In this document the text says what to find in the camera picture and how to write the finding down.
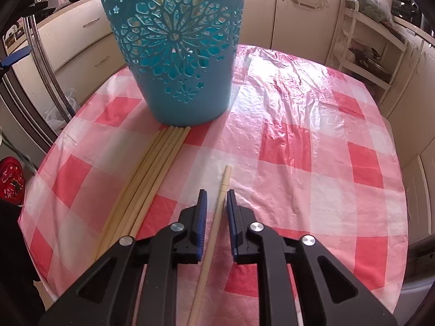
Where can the cream side cabinet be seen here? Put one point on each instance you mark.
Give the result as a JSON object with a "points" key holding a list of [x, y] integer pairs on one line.
{"points": [[414, 108]]}

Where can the white plastic bag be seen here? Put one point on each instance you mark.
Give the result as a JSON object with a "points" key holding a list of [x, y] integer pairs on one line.
{"points": [[61, 108]]}

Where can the wooden chopstick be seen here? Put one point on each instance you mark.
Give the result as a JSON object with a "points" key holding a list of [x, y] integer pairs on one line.
{"points": [[223, 186]]}

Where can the black stove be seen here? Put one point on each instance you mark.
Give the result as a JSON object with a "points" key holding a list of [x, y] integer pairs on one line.
{"points": [[406, 5]]}

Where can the pink checked plastic tablecloth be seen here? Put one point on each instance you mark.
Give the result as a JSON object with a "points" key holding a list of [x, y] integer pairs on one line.
{"points": [[306, 163]]}

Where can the cream door cabinets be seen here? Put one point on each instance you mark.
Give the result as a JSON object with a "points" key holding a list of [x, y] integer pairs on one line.
{"points": [[302, 23]]}

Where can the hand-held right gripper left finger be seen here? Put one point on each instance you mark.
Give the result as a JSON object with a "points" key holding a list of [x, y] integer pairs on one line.
{"points": [[201, 224]]}

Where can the blue perforated plastic basket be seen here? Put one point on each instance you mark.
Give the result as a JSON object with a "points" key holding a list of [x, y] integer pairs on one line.
{"points": [[183, 74]]}

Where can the red patterned bag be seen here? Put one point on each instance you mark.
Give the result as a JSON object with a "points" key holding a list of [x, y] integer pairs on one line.
{"points": [[11, 180]]}

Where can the bundle of wooden chopsticks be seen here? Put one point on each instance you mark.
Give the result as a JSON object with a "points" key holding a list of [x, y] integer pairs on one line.
{"points": [[149, 176]]}

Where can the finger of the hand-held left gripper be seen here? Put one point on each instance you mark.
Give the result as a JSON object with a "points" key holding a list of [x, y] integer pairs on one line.
{"points": [[17, 57], [44, 4]]}

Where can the clear bag of greens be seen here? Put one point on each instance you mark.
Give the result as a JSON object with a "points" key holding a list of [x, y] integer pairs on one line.
{"points": [[370, 1]]}

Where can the metal pot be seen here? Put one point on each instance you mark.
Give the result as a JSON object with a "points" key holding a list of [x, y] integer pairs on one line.
{"points": [[368, 62]]}

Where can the white plastic rack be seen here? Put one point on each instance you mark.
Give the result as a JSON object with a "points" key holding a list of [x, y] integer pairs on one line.
{"points": [[373, 40]]}

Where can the chrome curved rail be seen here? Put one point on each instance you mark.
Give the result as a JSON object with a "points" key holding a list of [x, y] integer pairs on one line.
{"points": [[47, 68]]}

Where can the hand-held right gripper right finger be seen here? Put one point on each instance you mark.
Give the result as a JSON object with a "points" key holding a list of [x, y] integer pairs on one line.
{"points": [[232, 224]]}

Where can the cream drawer cabinet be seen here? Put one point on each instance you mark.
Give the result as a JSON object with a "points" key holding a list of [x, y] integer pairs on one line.
{"points": [[68, 37]]}

